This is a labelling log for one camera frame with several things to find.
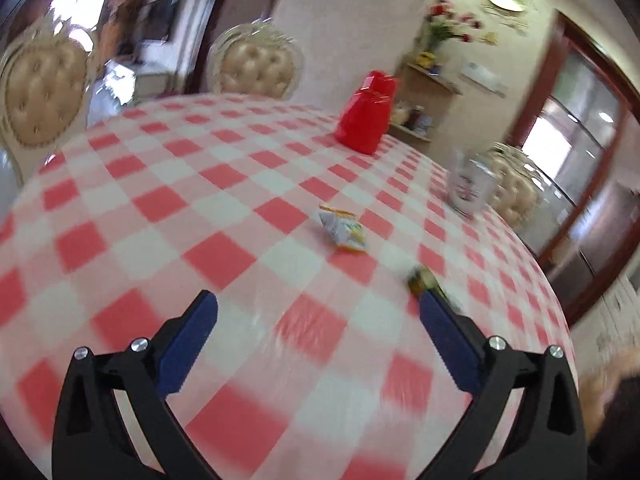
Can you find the wall television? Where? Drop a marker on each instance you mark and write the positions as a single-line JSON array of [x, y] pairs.
[[159, 20]]

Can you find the flower vase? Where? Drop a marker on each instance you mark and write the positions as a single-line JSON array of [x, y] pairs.
[[442, 23]]

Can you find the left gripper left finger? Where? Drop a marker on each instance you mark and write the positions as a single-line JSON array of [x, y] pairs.
[[113, 420]]

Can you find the white floral teapot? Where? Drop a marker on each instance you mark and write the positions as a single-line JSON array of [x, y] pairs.
[[470, 182]]

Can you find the dark green snack packet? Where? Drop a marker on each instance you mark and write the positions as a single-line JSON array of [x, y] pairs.
[[421, 280]]

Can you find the red checkered tablecloth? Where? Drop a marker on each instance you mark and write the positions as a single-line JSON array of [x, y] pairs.
[[318, 366]]

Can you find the wooden corner shelf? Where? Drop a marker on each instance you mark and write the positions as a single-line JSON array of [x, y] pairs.
[[422, 102]]

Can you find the red thermos jug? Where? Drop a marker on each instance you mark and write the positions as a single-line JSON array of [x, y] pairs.
[[365, 117]]

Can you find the yellow orange snack packet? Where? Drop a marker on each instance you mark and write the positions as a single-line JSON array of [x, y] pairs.
[[344, 228]]

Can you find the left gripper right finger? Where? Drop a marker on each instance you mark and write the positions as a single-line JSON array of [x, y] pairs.
[[523, 420]]

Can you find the beige tufted chair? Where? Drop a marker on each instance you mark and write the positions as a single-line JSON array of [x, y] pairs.
[[519, 185], [45, 83], [255, 58]]

